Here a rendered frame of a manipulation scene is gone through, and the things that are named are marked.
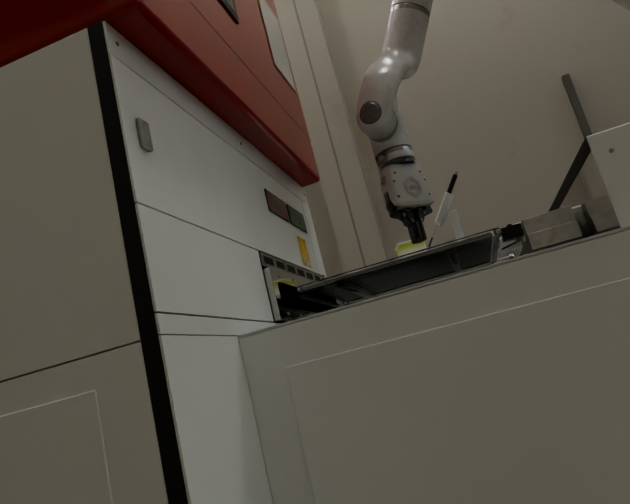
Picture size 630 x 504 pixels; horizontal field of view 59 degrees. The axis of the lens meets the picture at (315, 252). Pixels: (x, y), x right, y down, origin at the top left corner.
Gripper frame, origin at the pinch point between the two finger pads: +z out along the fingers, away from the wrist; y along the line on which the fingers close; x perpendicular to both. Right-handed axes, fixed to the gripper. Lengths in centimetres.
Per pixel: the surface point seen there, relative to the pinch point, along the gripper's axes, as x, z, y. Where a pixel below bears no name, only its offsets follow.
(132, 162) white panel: -29, -5, -62
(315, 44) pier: 211, -209, 135
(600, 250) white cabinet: -48, 18, -13
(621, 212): -46.9, 13.4, -5.4
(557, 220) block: -30.4, 9.0, 3.8
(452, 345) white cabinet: -34, 25, -28
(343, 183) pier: 216, -101, 130
